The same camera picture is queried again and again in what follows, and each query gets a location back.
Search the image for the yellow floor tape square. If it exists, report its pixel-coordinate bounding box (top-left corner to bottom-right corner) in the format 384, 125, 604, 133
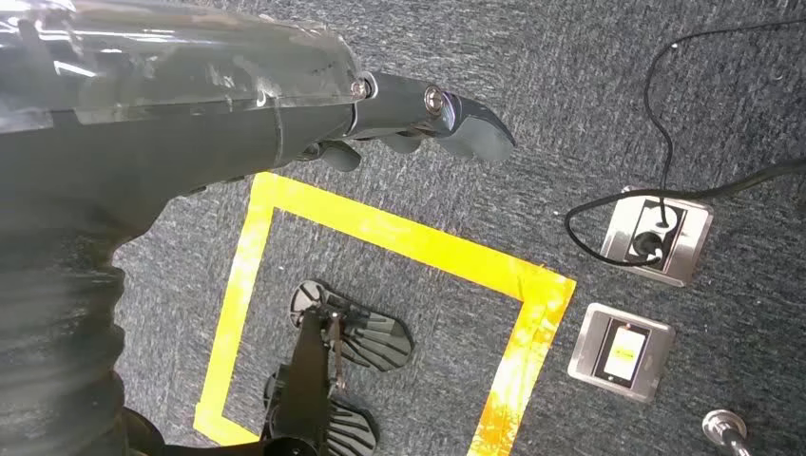
193, 171, 577, 456

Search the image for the black robot leg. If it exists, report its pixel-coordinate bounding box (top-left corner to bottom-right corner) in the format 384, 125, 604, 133
123, 307, 335, 456

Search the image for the black ribbed robot foot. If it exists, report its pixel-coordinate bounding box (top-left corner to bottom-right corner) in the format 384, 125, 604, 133
289, 279, 415, 373
262, 365, 381, 456

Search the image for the steel floor socket yellow label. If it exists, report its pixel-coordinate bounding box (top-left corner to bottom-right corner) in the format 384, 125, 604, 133
566, 302, 677, 404

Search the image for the steel floor socket with plugs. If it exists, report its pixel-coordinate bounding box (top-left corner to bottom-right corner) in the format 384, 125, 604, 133
599, 185, 715, 289

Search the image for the chrome stool base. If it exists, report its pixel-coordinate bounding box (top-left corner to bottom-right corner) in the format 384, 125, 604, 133
701, 408, 754, 456

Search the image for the thin black floor cable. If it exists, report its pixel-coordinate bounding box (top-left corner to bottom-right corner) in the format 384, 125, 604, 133
643, 18, 806, 228

